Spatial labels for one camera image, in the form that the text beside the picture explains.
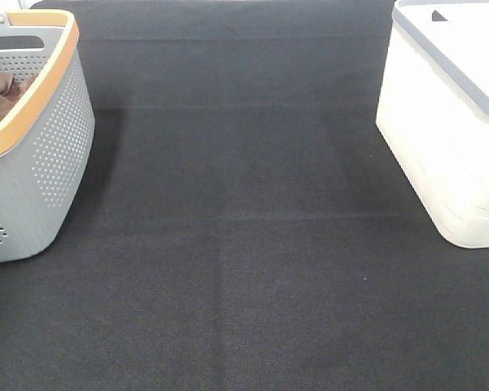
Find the white basket with grey rim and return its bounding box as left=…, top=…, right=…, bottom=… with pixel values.
left=376, top=1, right=489, bottom=248

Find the black fabric table mat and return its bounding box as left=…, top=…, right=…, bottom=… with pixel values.
left=0, top=1, right=489, bottom=390

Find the grey perforated laundry basket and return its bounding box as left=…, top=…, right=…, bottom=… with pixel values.
left=0, top=9, right=95, bottom=262

